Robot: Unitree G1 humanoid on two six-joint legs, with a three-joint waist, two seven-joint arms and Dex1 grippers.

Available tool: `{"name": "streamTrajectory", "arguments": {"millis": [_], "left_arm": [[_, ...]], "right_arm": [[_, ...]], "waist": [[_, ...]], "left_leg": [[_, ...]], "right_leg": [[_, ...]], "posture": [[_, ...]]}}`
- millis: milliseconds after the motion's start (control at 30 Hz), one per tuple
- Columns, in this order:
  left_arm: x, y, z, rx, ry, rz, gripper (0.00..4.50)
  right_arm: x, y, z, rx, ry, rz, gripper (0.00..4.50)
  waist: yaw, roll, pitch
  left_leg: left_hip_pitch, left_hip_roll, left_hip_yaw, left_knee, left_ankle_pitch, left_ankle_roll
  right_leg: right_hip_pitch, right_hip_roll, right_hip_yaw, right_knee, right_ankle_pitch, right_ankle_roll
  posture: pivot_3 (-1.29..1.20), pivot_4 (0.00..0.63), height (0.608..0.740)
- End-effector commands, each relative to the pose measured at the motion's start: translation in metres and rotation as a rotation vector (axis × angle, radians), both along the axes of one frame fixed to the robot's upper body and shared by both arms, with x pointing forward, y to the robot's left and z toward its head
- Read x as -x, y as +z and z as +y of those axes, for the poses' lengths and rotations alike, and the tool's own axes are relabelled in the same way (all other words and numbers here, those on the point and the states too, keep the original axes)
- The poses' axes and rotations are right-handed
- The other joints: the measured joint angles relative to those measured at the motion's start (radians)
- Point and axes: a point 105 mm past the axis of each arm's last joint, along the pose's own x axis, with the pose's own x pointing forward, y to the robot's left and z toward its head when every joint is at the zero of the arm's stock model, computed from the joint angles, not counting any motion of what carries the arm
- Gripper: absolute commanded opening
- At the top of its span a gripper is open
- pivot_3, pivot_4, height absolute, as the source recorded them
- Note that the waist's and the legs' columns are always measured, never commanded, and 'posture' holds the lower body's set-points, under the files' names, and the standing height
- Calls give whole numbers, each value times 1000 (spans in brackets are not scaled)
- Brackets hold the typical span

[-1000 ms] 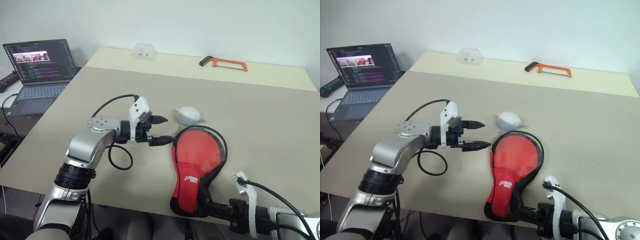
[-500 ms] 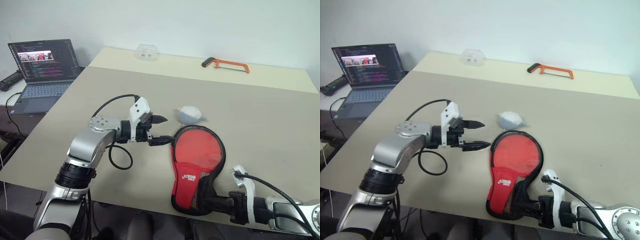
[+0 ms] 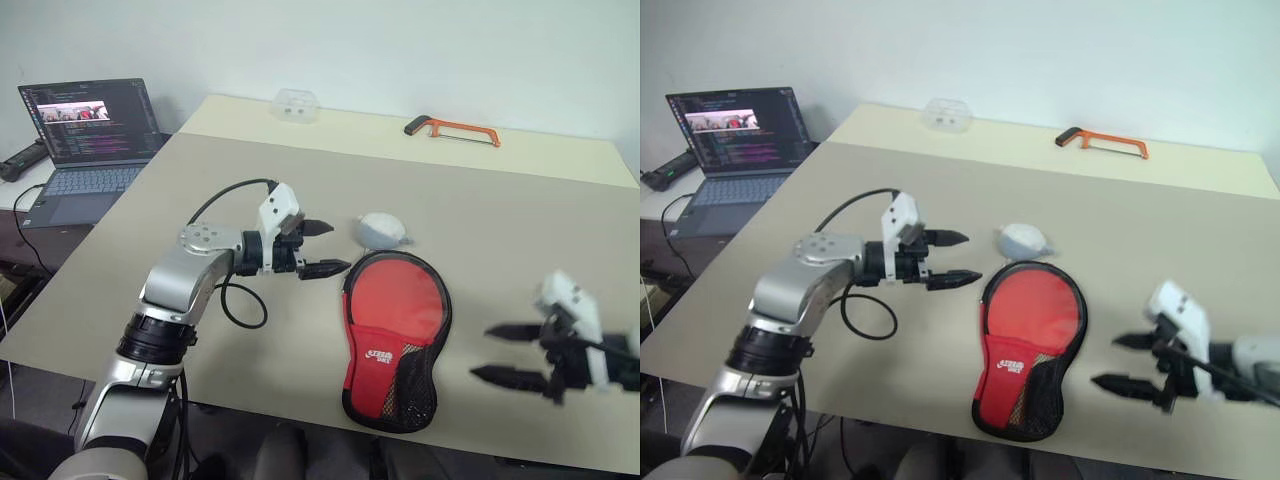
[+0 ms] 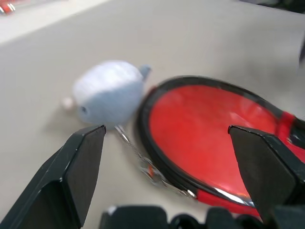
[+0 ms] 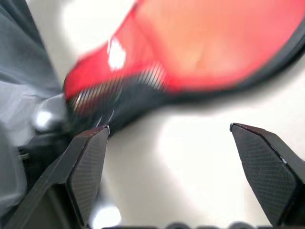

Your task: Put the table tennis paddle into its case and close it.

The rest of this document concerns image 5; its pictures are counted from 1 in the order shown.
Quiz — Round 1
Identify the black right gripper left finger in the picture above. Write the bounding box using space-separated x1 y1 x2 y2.
4 125 111 229

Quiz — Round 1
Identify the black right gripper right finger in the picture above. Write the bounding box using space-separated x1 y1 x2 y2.
229 123 305 229

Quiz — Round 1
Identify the red table tennis paddle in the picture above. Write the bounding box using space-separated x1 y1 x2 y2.
133 0 305 81

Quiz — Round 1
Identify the black and red paddle case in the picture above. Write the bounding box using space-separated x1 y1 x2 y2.
62 0 305 138

